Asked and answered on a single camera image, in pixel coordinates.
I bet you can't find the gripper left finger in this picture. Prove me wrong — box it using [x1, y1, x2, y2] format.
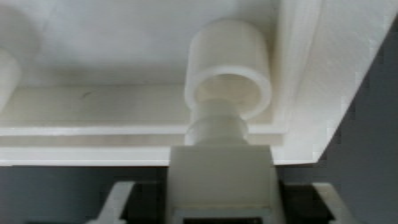
[86, 181, 135, 224]

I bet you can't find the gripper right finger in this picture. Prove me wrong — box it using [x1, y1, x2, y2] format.
[313, 182, 366, 224]

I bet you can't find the white square table top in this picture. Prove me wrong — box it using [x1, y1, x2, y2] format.
[0, 0, 324, 144]

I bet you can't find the white U-shaped obstacle fence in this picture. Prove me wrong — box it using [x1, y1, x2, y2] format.
[0, 0, 398, 166]

